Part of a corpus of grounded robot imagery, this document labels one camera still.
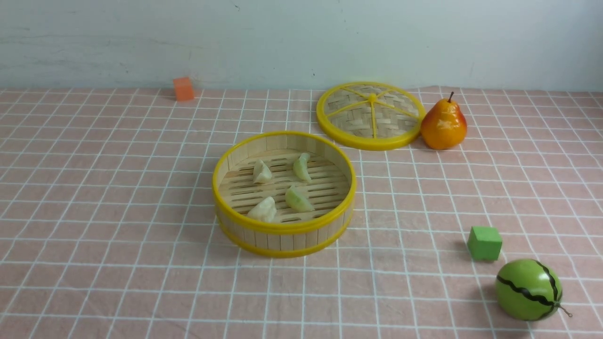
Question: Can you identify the orange yellow toy pear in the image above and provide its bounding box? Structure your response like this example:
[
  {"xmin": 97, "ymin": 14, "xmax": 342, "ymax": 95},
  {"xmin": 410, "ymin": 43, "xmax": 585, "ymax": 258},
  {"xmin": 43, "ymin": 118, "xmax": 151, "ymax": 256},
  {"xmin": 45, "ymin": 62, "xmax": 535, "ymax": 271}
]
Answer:
[{"xmin": 420, "ymin": 91, "xmax": 468, "ymax": 150}]

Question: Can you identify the green foam cube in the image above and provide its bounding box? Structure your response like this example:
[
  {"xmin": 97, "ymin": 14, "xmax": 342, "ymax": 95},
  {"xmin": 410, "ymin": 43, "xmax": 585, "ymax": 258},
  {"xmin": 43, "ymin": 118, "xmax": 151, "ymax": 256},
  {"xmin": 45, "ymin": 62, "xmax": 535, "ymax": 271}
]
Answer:
[{"xmin": 467, "ymin": 226, "xmax": 503, "ymax": 262}]

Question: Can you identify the woven bamboo steamer lid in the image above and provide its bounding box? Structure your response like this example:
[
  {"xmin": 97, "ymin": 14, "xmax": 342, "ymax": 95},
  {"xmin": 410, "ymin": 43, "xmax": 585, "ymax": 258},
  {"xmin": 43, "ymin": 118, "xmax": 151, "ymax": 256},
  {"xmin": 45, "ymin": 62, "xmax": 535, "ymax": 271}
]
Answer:
[{"xmin": 315, "ymin": 81, "xmax": 426, "ymax": 152}]

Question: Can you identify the green toy watermelon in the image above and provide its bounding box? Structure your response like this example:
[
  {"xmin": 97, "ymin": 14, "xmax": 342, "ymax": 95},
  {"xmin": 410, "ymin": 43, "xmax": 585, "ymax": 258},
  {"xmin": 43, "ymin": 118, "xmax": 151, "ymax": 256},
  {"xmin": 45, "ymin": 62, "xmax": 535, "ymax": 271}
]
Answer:
[{"xmin": 495, "ymin": 259, "xmax": 573, "ymax": 322}]

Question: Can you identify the orange foam cube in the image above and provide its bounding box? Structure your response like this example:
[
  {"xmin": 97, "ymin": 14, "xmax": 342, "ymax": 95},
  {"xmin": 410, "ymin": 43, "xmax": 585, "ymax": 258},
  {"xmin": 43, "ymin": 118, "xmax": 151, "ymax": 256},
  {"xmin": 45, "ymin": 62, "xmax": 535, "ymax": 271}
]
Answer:
[{"xmin": 173, "ymin": 77, "xmax": 195, "ymax": 102}]

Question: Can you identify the green dumpling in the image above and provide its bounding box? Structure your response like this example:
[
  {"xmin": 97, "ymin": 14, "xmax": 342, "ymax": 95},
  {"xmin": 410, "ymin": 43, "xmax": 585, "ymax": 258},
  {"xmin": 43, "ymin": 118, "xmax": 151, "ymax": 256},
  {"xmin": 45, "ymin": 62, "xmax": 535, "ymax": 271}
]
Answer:
[
  {"xmin": 293, "ymin": 153, "xmax": 312, "ymax": 183},
  {"xmin": 285, "ymin": 186, "xmax": 315, "ymax": 213}
]

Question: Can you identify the bamboo steamer tray yellow rim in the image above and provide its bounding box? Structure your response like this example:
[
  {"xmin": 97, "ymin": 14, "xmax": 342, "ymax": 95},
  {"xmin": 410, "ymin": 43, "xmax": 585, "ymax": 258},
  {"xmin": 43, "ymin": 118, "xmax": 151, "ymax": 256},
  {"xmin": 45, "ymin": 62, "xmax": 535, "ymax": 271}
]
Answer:
[{"xmin": 212, "ymin": 131, "xmax": 356, "ymax": 258}]

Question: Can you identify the white dumpling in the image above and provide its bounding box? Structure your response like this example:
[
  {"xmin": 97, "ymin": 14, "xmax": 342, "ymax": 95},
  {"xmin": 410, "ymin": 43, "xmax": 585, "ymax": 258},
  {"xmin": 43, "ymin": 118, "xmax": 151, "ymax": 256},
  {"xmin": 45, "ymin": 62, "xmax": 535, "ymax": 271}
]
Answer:
[
  {"xmin": 247, "ymin": 196, "xmax": 277, "ymax": 223},
  {"xmin": 253, "ymin": 159, "xmax": 273, "ymax": 185}
]

